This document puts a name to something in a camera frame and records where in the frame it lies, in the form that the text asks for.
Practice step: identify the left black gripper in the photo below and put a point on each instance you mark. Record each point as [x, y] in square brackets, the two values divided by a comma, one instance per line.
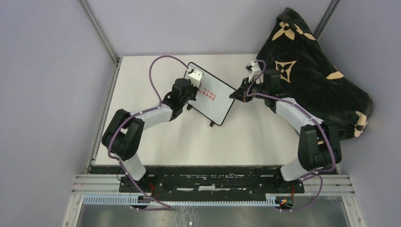
[195, 89]

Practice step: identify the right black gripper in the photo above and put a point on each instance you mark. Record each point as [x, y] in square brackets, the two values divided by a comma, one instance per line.
[240, 94]

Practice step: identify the small black-framed whiteboard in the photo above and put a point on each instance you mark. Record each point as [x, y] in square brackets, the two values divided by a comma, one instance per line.
[212, 99]

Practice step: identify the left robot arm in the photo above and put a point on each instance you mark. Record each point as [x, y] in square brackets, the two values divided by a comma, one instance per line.
[123, 134]

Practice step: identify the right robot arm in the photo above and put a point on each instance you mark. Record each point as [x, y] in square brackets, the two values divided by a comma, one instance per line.
[319, 145]

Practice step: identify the black blanket with tan flowers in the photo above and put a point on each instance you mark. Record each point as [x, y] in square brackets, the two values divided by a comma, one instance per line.
[308, 76]

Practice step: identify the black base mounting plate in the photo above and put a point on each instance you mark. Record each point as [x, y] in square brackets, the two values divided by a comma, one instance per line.
[215, 183]

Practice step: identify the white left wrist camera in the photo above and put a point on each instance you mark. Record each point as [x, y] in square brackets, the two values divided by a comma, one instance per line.
[195, 77]

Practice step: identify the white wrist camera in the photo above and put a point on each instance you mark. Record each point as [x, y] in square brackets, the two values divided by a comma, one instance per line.
[195, 77]
[254, 70]

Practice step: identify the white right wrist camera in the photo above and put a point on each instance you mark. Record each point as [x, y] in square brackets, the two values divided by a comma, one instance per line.
[254, 70]

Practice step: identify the blue-grey cable duct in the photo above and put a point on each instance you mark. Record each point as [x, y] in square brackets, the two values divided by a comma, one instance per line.
[136, 200]

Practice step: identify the aluminium rail frame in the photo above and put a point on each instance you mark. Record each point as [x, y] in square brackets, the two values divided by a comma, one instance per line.
[85, 183]

